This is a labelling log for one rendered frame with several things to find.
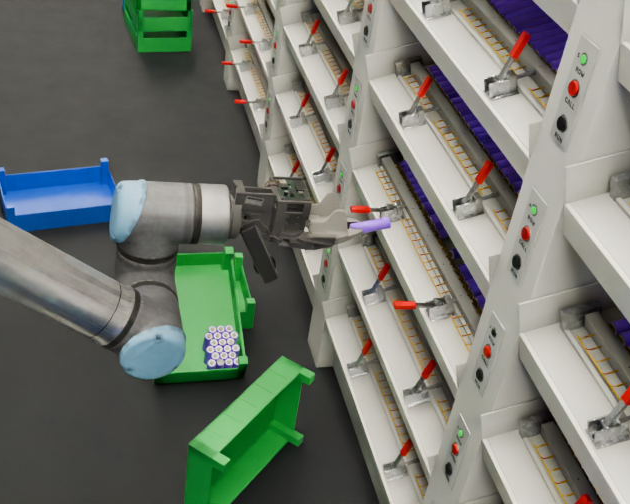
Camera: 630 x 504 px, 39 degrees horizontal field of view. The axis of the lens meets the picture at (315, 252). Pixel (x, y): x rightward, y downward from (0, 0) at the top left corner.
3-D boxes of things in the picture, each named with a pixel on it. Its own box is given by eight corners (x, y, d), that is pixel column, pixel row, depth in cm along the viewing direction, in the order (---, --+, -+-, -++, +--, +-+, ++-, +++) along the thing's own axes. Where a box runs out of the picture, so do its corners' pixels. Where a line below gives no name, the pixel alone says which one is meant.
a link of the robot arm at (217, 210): (197, 256, 133) (190, 218, 140) (230, 257, 134) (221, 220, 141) (204, 205, 127) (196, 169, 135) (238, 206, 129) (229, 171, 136)
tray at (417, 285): (459, 409, 134) (455, 365, 128) (354, 187, 181) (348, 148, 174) (586, 372, 135) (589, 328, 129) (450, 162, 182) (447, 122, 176)
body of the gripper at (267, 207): (317, 204, 133) (236, 200, 129) (306, 251, 137) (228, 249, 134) (306, 176, 138) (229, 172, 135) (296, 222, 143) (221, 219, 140)
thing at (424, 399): (432, 493, 145) (426, 439, 136) (340, 264, 192) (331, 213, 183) (551, 458, 147) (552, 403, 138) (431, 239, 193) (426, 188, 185)
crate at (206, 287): (243, 378, 203) (248, 363, 196) (152, 384, 198) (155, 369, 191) (229, 263, 218) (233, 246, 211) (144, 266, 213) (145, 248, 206)
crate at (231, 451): (183, 515, 172) (216, 537, 169) (188, 443, 160) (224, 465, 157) (272, 424, 193) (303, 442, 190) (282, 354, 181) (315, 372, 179)
